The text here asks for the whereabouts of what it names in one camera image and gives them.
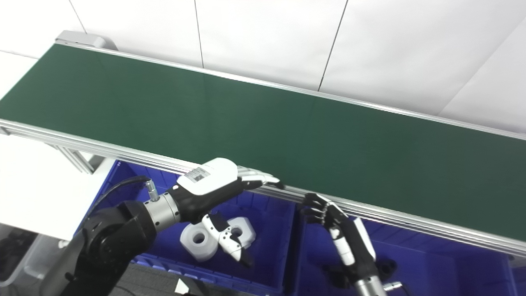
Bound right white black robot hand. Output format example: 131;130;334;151
301;192;378;284

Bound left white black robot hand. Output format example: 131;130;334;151
168;157;285;267

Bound white plastic part with hole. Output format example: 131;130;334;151
225;217;257;250
180;222;220;263

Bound black plastic part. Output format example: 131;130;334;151
376;259;398;282

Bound green conveyor belt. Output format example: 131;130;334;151
0;39;526;259
0;44;526;244

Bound blue plastic bin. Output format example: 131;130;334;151
510;257;526;296
76;160;297;296
294;201;510;296

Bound aluminium conveyor support leg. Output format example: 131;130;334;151
55;146;105;175

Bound grey conveyor end housing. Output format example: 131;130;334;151
55;30;118;51

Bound clear plastic storage box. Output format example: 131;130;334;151
0;224;44;288

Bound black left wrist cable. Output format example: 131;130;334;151
86;176;160;218

